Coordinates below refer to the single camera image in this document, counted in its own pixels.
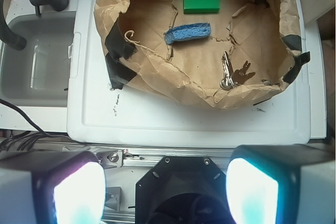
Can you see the black octagonal mount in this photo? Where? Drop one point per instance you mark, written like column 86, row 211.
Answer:
column 182, row 190

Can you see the white plastic tray lid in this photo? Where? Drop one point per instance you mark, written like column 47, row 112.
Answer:
column 97, row 113

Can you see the grey plastic sink basin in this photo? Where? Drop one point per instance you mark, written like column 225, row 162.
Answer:
column 38, row 75

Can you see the green rectangular block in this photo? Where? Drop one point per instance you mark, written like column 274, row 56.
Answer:
column 201, row 6

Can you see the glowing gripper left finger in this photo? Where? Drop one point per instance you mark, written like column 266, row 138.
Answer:
column 52, row 187

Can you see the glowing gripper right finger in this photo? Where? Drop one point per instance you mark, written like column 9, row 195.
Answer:
column 281, row 184

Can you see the blue sponge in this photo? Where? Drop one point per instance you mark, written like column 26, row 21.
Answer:
column 187, row 32

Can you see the silver key bunch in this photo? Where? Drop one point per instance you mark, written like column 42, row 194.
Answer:
column 234, row 78

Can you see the brown paper bag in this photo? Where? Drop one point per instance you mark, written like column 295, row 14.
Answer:
column 214, row 54

